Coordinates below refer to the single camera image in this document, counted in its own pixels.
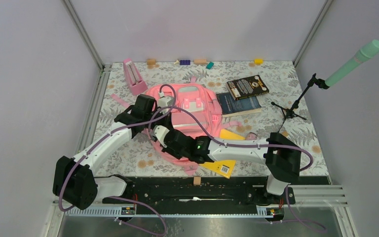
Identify pink student backpack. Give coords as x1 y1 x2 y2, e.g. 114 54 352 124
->
111 76 243 176

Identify pink clear pencil case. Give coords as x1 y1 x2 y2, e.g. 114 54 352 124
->
245 132 258 140

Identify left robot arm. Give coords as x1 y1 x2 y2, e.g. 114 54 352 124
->
52 84 177 212

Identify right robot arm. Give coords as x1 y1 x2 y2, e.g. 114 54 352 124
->
148 106 313 203

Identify pink metronome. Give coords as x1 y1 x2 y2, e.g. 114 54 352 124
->
123 58 148 96

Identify small wooden cube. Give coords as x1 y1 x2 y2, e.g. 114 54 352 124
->
193 176 201 186

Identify floral table mat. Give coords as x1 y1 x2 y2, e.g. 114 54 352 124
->
97 61 329 177

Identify yellow notebook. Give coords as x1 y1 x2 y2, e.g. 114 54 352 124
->
199 129 245 179

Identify wooden block far left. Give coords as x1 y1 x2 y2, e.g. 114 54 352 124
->
146 58 156 66

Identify purple toy brick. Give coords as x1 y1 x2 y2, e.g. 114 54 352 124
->
179 60 191 66

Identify dark blue book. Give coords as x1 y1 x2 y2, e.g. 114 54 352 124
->
216 92 262 118

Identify long wooden block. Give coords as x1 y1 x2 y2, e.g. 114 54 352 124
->
193 59 208 65

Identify teal block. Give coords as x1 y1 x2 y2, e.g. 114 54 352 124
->
206 62 214 69

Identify black paperback book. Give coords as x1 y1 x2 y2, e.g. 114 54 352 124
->
225 75 269 100

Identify yellow block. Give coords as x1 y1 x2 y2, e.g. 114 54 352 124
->
254 58 264 65

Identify black microphone tripod stand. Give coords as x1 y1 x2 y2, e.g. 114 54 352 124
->
271 73 330 132

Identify mint green microphone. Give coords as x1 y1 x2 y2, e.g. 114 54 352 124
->
325 39 379 87

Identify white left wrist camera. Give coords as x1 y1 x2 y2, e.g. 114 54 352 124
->
157 96 174 114

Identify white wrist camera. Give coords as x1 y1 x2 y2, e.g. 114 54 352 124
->
153 125 170 144
157 96 174 114

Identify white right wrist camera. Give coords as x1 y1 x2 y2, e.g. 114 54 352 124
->
153 125 170 144

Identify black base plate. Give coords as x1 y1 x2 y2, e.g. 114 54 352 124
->
99 175 297 216

